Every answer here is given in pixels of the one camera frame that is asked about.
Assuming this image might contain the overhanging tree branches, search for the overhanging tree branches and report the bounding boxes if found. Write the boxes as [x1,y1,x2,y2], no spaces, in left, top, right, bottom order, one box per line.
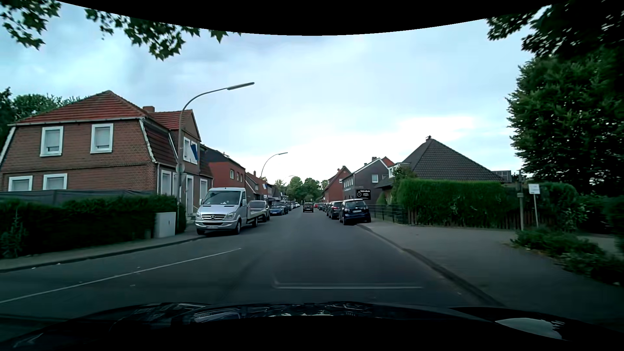
[0,0,241,61]

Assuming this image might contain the row of brick houses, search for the row of brick houses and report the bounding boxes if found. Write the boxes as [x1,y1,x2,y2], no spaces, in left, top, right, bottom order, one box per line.
[201,146,289,202]

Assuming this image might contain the house with dark tiled roof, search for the house with dark tiled roof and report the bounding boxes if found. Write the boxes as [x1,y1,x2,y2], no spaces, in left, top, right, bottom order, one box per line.
[375,136,505,204]

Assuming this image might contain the dark green hedge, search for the dark green hedge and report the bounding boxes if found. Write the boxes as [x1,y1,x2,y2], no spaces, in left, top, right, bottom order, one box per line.
[0,194,187,259]

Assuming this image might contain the dark blue parked car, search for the dark blue parked car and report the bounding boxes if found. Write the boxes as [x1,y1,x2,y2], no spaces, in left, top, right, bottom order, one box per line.
[339,198,372,226]

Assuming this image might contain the row of parked cars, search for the row of parked cars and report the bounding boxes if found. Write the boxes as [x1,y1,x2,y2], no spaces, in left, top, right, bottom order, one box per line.
[249,199,301,223]
[314,200,345,220]

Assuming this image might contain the red brick house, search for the red brick house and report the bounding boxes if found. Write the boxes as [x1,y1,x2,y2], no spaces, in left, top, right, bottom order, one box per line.
[323,165,353,203]
[0,90,214,216]

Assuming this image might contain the low green bushes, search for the low green bushes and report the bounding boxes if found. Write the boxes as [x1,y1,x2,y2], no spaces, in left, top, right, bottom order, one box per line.
[510,195,624,286]

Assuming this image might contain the trees behind house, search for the trees behind house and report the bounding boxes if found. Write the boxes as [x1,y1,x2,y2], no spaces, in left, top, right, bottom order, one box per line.
[0,87,83,150]

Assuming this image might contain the tall green hedge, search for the tall green hedge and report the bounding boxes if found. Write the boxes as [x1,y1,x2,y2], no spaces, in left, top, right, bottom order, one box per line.
[394,178,581,228]

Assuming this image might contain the grey post with sign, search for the grey post with sign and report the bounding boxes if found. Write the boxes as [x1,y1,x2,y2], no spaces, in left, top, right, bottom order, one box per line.
[516,172,526,232]

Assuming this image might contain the dark metal fence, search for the dark metal fence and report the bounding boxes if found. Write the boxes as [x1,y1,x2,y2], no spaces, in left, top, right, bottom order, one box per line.
[367,203,409,225]

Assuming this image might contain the curved grey lamp post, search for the curved grey lamp post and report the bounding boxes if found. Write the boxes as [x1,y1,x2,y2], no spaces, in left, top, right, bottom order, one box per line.
[175,82,255,234]
[259,151,289,179]

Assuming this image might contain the large dark green tree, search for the large dark green tree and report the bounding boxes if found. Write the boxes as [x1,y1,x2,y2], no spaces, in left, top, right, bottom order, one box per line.
[486,0,624,198]

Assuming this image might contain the car's own bonnet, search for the car's own bonnet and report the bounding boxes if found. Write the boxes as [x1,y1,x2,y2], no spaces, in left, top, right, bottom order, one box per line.
[0,301,624,351]

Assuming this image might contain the white sign on post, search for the white sign on post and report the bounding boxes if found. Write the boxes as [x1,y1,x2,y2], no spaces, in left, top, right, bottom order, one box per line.
[528,183,541,229]

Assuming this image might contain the white flatbed van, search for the white flatbed van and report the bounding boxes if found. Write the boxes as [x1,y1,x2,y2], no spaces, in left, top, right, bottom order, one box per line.
[194,187,266,236]

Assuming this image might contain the dark brick house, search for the dark brick house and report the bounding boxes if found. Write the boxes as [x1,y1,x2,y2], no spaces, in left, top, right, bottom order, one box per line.
[342,156,396,205]

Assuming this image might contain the grey asphalt road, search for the grey asphalt road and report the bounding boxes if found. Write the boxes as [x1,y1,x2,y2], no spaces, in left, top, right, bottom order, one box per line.
[0,207,493,337]

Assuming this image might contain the group of distant trees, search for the group of distant trees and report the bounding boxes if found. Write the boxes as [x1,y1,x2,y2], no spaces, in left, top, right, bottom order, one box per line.
[273,176,330,203]

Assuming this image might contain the road markings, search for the road markings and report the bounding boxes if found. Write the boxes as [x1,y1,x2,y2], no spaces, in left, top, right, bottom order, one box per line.
[0,247,424,305]

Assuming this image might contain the grey paved pavement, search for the grey paved pavement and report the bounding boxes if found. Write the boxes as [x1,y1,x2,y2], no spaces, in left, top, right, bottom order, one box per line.
[360,219,624,326]
[0,223,205,274]

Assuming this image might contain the grey street cabinet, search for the grey street cabinet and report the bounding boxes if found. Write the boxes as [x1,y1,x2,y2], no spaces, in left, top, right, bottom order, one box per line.
[154,212,177,239]

